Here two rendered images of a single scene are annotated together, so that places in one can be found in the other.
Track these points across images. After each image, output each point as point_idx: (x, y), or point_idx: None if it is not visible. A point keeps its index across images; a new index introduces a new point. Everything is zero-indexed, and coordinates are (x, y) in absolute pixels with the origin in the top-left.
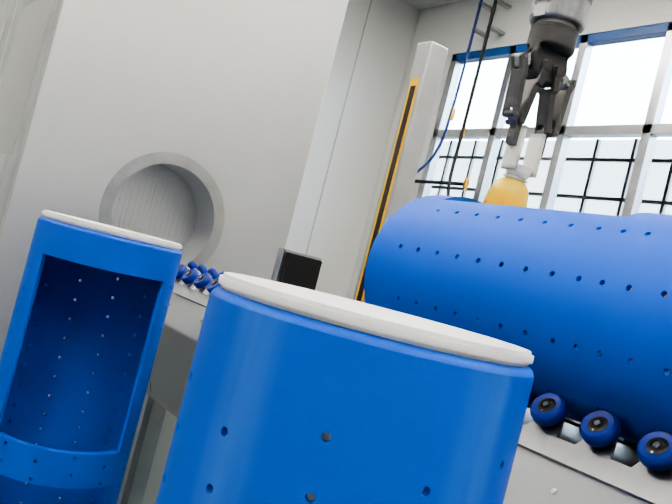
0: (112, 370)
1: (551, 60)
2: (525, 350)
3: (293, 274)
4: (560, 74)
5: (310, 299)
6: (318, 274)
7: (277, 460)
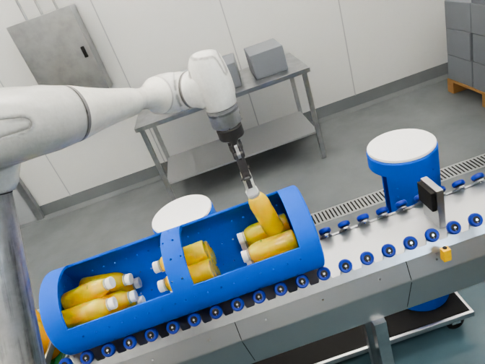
0: None
1: (227, 143)
2: (159, 230)
3: (421, 195)
4: (230, 151)
5: (167, 204)
6: (431, 201)
7: None
